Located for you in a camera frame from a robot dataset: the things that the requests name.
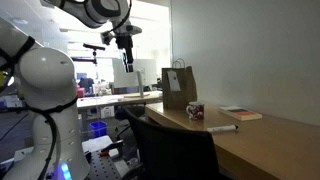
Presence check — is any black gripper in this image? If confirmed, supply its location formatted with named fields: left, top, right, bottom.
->
left=116, top=36, right=134, bottom=73

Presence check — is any white black marker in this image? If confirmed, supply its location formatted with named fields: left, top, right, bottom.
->
left=207, top=125, right=239, bottom=133

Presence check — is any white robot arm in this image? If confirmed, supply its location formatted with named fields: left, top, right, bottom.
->
left=0, top=0, right=141, bottom=180

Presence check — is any light wooden background desk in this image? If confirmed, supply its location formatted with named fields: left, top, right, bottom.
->
left=77, top=91, right=162, bottom=109

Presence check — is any brown paper bag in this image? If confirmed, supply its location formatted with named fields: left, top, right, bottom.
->
left=162, top=58, right=197, bottom=110

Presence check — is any blue plastic bin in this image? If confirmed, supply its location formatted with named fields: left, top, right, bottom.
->
left=90, top=121, right=107, bottom=138

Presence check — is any red patterned mug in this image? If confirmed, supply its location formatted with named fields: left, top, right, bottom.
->
left=186, top=102, right=204, bottom=120

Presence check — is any black office chair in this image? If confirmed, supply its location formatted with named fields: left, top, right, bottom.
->
left=124, top=108, right=221, bottom=180

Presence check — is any book with orange cover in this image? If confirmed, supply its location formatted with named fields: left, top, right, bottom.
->
left=219, top=106, right=262, bottom=121

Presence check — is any black camera on stand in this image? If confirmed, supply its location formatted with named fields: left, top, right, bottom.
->
left=71, top=43, right=105, bottom=65

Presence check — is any red handled clamp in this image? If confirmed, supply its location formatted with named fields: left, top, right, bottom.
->
left=99, top=140, right=123, bottom=157

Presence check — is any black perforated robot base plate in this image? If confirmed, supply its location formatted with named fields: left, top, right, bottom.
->
left=85, top=151, right=121, bottom=180

